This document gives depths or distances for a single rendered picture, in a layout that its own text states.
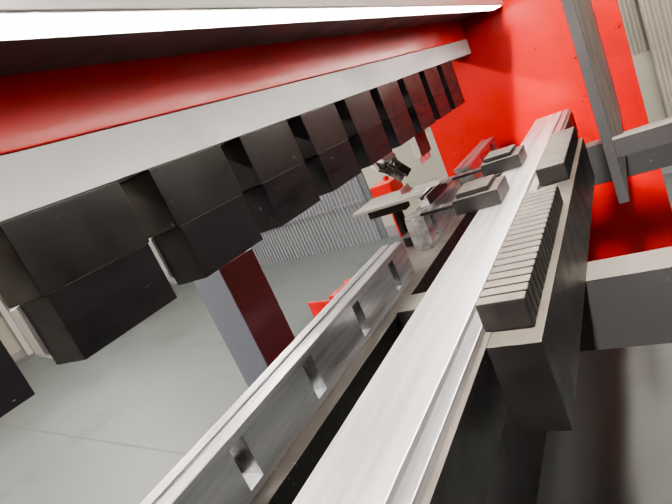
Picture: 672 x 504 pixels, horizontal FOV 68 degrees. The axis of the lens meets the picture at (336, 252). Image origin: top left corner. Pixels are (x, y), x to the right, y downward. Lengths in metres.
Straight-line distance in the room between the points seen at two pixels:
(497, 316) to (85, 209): 0.49
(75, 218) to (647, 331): 0.90
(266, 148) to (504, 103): 1.66
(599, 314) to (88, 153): 0.85
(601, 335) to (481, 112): 1.58
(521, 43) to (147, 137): 1.89
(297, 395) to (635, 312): 0.59
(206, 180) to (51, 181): 0.23
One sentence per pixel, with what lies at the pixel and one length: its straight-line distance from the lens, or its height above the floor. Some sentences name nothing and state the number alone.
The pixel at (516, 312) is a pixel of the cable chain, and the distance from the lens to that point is 0.61.
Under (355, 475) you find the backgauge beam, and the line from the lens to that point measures 0.53.
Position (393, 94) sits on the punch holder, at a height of 1.31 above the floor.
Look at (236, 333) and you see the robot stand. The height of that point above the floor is 0.74.
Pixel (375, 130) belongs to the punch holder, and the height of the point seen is 1.24.
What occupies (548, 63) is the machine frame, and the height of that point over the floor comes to 1.17.
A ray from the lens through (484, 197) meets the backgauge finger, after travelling 1.20.
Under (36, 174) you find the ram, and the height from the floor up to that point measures 1.37.
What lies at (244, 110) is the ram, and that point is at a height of 1.38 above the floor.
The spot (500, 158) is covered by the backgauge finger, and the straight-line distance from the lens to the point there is 1.52.
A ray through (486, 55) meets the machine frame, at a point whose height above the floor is 1.30.
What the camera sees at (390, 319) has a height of 0.88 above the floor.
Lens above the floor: 1.30
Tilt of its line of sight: 13 degrees down
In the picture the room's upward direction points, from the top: 24 degrees counter-clockwise
